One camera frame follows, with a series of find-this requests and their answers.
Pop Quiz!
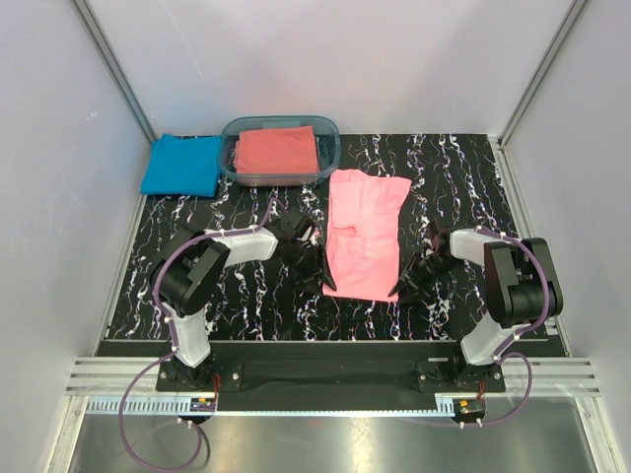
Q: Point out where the folded coral red t shirt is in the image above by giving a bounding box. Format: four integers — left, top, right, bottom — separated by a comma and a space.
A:
234, 126, 319, 174

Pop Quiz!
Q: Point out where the aluminium frame post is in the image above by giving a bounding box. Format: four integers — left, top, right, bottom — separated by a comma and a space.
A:
497, 0, 591, 149
70, 0, 158, 144

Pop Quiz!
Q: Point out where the aluminium rail front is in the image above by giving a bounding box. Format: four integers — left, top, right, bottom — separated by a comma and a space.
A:
66, 358, 600, 418

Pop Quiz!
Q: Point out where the right aluminium frame post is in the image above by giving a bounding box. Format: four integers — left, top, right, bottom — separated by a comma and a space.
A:
497, 0, 591, 149

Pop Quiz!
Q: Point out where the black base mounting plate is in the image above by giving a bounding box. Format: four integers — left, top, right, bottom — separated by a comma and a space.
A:
157, 341, 506, 415

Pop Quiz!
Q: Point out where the small connector board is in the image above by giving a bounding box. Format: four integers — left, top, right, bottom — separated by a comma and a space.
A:
456, 398, 486, 418
190, 397, 217, 413

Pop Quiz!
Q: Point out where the left aluminium frame post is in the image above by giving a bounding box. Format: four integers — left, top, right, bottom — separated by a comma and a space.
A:
70, 0, 158, 144

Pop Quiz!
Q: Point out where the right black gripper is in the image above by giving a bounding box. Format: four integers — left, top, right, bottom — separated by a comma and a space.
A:
389, 252, 463, 305

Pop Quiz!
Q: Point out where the right small connector board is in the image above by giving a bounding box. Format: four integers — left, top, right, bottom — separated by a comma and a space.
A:
456, 398, 486, 418

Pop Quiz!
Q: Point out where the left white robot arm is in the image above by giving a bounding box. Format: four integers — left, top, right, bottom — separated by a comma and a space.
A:
150, 208, 337, 390

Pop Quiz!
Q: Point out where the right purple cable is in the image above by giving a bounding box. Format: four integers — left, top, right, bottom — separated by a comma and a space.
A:
462, 227, 551, 429

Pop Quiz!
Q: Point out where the purple cable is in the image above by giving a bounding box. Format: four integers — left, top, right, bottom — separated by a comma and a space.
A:
462, 227, 551, 429
119, 198, 277, 468

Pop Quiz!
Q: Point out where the pink t shirt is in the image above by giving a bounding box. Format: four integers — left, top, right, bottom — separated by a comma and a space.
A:
322, 169, 411, 303

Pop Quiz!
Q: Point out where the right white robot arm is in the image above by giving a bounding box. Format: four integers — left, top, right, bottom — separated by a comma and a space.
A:
390, 224, 564, 391

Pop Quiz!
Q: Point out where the folded blue t shirt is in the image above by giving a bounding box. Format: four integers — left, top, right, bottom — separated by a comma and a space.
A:
140, 134, 222, 198

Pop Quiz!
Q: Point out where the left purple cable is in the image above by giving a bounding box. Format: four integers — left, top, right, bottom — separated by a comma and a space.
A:
119, 198, 277, 468

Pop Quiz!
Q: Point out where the left small connector board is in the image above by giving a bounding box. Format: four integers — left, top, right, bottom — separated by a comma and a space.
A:
190, 397, 217, 413

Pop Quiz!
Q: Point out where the clear blue plastic bin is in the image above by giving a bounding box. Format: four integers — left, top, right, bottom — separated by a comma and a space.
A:
218, 115, 341, 187

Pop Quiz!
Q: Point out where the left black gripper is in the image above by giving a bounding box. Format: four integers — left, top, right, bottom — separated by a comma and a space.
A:
282, 244, 336, 298

